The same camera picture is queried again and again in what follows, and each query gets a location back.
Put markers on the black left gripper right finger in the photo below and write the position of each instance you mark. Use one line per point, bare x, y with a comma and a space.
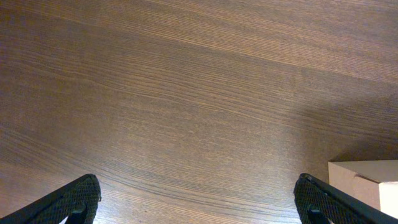
319, 202

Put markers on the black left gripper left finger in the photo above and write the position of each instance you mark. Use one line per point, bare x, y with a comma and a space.
76, 202

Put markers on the brown cardboard box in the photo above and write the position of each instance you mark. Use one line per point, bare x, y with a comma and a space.
371, 182

